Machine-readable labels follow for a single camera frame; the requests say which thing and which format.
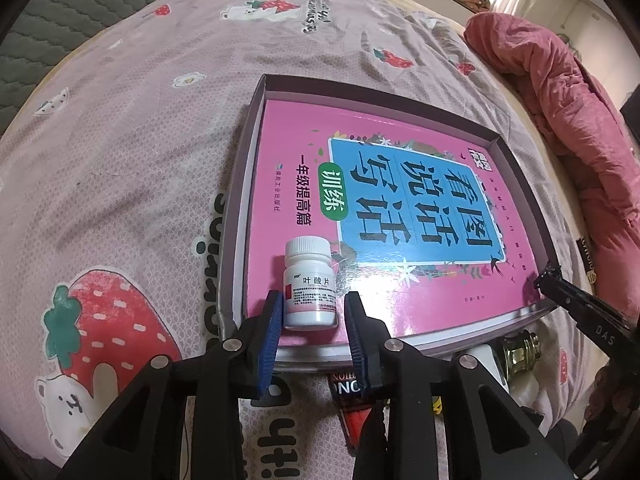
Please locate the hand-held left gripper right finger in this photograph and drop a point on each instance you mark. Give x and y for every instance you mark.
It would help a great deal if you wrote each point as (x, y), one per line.
(356, 345)

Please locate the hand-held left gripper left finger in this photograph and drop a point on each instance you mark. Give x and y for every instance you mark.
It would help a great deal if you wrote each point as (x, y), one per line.
(270, 342)

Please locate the green quilted headboard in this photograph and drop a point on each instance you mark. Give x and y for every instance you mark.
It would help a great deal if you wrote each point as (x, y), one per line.
(75, 15)

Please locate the white pill bottle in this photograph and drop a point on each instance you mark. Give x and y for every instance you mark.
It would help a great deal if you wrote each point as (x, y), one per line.
(309, 290)

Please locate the white plastic object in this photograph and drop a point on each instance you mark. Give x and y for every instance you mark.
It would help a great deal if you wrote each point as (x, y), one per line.
(489, 366)

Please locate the pink strawberry printed bed sheet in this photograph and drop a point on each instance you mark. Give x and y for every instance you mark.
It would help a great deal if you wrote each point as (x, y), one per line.
(125, 170)

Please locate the black fabric label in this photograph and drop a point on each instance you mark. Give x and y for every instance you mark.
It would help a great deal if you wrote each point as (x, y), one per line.
(585, 257)

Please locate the pink quilt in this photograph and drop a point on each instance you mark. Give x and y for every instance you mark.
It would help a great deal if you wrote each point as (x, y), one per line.
(565, 95)

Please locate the pink book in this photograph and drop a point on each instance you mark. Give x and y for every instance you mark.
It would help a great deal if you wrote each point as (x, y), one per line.
(400, 210)

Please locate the grey cardboard box tray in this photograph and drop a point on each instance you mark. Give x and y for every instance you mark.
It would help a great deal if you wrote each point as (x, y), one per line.
(235, 240)

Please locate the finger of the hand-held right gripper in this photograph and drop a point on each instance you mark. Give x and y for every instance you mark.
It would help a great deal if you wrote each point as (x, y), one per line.
(575, 295)

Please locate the black wall television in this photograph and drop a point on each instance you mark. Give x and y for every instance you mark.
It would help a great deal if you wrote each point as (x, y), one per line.
(631, 112)

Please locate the black and red packet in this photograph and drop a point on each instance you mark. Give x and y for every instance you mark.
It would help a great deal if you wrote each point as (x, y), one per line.
(350, 410)

